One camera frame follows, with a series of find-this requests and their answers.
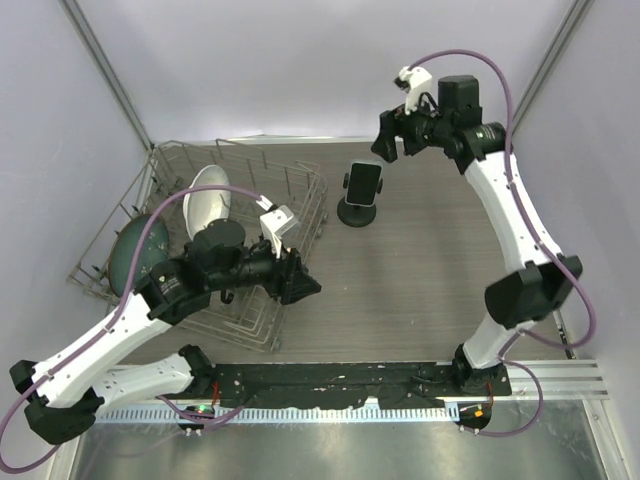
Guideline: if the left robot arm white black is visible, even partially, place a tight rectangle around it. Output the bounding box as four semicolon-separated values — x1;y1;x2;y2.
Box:
10;219;321;445

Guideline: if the black smartphone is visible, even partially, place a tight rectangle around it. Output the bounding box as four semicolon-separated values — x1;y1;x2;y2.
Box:
343;160;383;207

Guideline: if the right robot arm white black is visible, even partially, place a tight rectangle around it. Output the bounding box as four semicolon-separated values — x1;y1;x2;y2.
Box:
371;67;583;395

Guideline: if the white slotted cable duct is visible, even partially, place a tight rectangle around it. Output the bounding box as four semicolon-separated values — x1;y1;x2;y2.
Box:
97;400;459;424

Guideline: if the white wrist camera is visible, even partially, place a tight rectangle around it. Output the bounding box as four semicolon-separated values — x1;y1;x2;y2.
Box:
256;195;299;259
394;66;433;115

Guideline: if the black phone stand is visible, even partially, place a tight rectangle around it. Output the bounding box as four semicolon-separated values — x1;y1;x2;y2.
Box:
336;179;383;228

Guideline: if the white plate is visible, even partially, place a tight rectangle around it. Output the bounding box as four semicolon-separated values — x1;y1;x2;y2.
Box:
183;165;231;239

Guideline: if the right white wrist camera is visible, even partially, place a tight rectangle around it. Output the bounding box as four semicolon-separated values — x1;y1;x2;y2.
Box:
394;66;433;115

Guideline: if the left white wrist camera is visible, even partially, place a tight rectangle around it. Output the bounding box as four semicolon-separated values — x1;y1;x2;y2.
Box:
256;195;299;259

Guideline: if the grey wire dish rack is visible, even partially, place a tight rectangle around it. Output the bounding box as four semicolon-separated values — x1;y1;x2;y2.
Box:
68;140;328;352

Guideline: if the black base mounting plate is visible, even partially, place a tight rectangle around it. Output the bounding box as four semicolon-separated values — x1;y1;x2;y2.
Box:
187;362;512;410

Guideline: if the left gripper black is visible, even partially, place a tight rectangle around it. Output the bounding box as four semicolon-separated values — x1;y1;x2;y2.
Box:
209;231;322;303

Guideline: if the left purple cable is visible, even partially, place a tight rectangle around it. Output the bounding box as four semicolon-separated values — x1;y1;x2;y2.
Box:
0;184;276;472

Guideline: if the dark grey mug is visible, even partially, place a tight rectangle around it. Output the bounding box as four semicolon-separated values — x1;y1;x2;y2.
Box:
220;289;236;305

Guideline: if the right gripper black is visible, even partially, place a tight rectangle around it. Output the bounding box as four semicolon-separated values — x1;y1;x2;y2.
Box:
371;92;450;164

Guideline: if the teal plate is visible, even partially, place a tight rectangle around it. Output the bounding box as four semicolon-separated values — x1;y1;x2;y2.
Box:
107;214;170;297

